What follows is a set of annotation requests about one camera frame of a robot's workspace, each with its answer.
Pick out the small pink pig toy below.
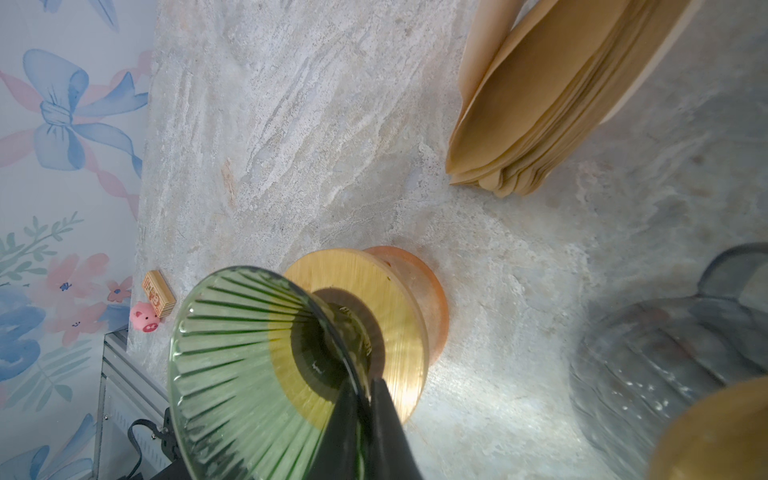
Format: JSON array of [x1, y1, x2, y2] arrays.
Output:
[[130, 302, 162, 333]]

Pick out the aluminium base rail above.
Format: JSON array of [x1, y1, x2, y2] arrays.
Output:
[[92, 328, 172, 479]]

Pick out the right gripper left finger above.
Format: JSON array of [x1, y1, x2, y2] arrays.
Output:
[[306, 379, 359, 480]]

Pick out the small wooden block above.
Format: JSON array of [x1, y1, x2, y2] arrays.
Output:
[[142, 270, 176, 318]]

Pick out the orange coffee filter pack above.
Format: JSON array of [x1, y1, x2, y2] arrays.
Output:
[[446, 0, 698, 197]]

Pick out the green glass dripper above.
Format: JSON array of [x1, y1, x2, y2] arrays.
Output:
[[169, 266, 373, 479]]

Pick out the grey glass carafe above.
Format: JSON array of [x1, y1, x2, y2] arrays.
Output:
[[570, 297, 767, 479]]

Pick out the wooden ring dripper holder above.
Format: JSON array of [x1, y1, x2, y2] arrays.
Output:
[[646, 377, 767, 479]]

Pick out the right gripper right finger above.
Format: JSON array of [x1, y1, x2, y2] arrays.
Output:
[[366, 378, 422, 480]]

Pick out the grey glass dripper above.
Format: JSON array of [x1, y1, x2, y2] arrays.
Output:
[[693, 242, 767, 316]]

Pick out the orange glass carafe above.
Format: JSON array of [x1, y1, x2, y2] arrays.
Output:
[[365, 246, 450, 366]]

